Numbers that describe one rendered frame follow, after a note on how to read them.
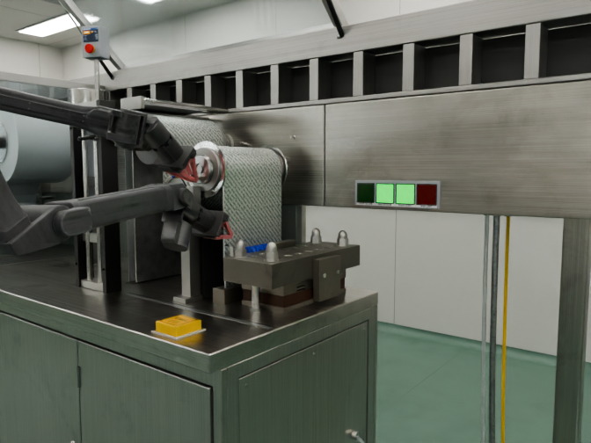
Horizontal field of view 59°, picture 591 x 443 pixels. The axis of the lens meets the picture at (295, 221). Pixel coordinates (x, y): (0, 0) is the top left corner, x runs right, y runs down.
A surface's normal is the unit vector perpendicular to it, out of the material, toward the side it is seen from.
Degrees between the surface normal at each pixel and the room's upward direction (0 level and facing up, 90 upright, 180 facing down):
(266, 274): 90
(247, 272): 90
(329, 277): 90
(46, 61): 90
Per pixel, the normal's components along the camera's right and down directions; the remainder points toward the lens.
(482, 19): -0.61, 0.07
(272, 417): 0.79, 0.06
